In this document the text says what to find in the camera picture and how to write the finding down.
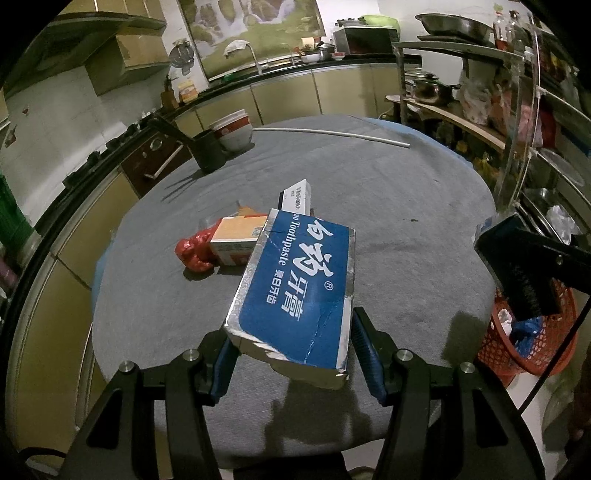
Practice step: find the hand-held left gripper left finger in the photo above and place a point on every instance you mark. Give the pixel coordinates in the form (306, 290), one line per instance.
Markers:
(221, 369)

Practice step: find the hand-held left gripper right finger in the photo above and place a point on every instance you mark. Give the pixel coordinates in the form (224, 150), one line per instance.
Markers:
(369, 364)

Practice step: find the red plastic basket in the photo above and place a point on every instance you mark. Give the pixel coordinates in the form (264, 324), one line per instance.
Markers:
(554, 341)

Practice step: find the blue toothpaste box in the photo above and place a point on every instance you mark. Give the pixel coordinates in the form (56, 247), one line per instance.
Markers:
(295, 286)

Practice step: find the orange and white medicine box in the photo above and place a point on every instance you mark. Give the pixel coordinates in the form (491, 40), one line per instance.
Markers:
(231, 240)

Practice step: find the steel tray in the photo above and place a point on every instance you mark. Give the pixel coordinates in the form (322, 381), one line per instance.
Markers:
(535, 203)

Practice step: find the crumpled white plastic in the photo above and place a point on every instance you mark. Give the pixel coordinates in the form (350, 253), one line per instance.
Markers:
(562, 220)

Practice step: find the blue plastic bag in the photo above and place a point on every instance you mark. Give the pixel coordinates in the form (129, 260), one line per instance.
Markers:
(531, 330)

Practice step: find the steel plate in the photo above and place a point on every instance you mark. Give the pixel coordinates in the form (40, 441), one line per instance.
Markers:
(561, 164)

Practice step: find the small dark scrap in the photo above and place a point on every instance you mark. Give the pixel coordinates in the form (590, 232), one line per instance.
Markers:
(411, 219)

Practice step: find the crumpled red plastic wrapper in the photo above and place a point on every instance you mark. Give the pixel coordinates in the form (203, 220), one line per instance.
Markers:
(194, 254)

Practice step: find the red plastic bag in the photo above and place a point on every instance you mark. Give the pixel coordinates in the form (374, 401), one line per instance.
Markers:
(502, 113)

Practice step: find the wooden shelf board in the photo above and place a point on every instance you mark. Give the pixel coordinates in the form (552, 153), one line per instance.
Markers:
(461, 122)

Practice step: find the grey table cloth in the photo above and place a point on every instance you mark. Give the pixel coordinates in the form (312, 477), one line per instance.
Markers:
(369, 207)

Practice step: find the white plastic bag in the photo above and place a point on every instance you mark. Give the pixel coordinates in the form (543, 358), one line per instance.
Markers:
(473, 97)

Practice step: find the small black and white box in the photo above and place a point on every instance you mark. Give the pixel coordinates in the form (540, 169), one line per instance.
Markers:
(298, 196)

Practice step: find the steel pot with lid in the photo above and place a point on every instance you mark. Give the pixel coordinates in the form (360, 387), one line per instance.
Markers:
(431, 90)

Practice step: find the metal shelf rack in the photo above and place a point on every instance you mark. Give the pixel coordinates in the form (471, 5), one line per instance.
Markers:
(461, 47)

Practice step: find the clear bottle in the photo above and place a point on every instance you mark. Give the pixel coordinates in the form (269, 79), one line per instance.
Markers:
(516, 32)
(500, 32)

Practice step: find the plain white bowl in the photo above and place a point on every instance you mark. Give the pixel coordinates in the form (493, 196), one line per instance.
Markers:
(238, 139)

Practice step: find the long white tube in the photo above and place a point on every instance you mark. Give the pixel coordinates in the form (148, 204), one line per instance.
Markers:
(323, 132)

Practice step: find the large steel basin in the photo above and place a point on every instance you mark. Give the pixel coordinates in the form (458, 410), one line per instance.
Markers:
(455, 25)

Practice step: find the green crate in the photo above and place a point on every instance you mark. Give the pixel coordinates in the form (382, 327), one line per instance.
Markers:
(11, 217)

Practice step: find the steel countertop box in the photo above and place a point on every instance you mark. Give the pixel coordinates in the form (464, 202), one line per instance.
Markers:
(364, 40)

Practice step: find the green plastic lid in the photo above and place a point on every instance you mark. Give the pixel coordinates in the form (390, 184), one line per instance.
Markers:
(378, 20)

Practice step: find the yellow packet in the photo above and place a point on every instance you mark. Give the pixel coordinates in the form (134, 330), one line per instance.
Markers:
(187, 91)

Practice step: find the small metal pot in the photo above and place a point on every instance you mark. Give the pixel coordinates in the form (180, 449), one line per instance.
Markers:
(325, 51)

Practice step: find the small white bowl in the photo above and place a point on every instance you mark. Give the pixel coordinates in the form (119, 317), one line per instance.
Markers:
(310, 58)

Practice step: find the printed cup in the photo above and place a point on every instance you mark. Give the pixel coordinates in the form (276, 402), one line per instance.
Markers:
(307, 44)

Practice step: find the metal faucet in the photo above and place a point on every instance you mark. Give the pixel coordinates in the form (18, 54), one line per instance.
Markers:
(256, 57)

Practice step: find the hanging metal strainer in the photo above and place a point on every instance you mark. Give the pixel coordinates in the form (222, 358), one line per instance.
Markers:
(179, 54)

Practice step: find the white rag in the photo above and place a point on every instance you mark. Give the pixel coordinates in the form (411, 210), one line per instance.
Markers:
(236, 47)

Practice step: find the dark range hood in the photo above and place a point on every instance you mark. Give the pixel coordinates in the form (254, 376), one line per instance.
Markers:
(69, 41)

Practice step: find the beige wall cabinet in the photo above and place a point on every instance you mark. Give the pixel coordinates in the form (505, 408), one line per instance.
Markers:
(134, 50)

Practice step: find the waterfall wall poster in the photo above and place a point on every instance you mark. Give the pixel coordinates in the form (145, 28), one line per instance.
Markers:
(254, 32)

